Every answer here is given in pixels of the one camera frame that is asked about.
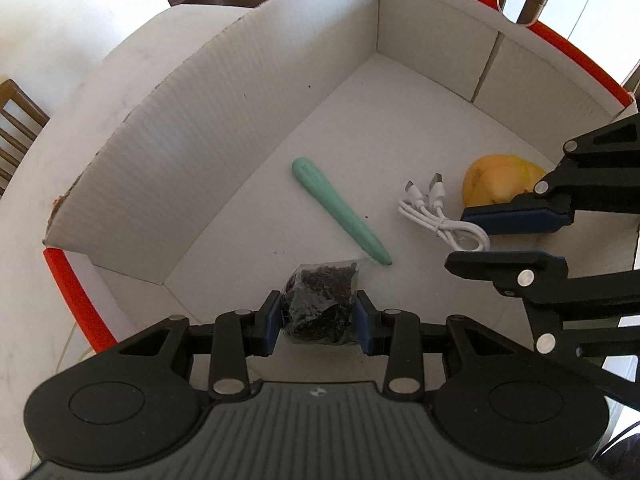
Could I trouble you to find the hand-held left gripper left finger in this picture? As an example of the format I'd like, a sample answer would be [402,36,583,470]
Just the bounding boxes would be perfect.
[117,290,282,401]

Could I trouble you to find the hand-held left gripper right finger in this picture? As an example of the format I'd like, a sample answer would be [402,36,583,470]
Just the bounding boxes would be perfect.
[351,291,521,401]

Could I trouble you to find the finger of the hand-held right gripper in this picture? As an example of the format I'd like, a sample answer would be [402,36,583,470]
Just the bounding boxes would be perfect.
[445,251,640,401]
[460,112,640,236]

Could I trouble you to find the dark dried food bag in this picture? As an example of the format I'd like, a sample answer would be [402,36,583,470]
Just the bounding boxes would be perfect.
[280,258,362,347]

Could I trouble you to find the yellow spotted toy pig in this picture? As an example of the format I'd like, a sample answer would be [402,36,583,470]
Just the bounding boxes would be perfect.
[462,154,547,208]

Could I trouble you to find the white charging cable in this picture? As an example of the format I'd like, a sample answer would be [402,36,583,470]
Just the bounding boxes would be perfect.
[398,172,492,252]

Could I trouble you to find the mint green pen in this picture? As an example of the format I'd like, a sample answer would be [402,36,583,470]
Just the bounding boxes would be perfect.
[291,157,393,266]

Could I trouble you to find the red cardboard box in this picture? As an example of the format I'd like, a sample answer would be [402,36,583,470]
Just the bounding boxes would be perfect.
[42,0,640,386]

